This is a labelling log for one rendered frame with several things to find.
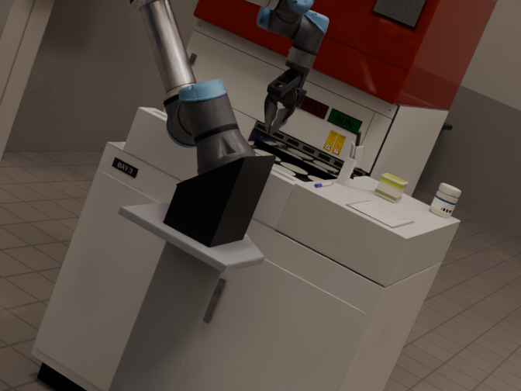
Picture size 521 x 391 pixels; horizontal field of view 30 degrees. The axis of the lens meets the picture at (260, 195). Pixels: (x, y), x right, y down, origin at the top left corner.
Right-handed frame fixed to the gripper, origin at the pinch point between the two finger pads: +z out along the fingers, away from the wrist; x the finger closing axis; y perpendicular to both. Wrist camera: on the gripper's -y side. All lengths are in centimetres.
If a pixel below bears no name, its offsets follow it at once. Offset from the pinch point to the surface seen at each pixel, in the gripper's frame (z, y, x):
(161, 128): 12.5, -4.2, 30.2
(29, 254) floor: 106, 80, 112
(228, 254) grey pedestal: 24, -46, -20
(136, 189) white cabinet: 32.8, -4.2, 31.1
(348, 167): 3.6, 22.4, -19.3
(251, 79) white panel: -4, 58, 36
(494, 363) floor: 106, 264, -65
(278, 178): 10.4, -4.9, -9.9
